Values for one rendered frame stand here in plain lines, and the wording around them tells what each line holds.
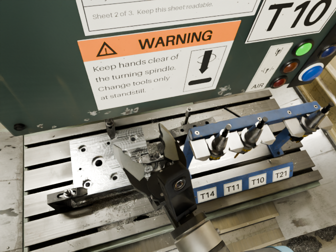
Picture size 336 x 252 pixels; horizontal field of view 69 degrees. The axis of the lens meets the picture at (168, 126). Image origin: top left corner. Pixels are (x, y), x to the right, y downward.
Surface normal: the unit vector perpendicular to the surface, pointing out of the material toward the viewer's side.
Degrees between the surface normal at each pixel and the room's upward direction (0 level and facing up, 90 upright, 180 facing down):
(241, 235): 8
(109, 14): 90
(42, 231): 0
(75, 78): 90
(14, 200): 24
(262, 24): 90
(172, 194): 64
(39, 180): 0
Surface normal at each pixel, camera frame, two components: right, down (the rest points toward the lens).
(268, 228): 0.21, -0.52
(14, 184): 0.46, -0.54
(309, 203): -0.33, -0.37
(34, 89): 0.27, 0.84
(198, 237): 0.00, -0.44
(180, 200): 0.52, 0.45
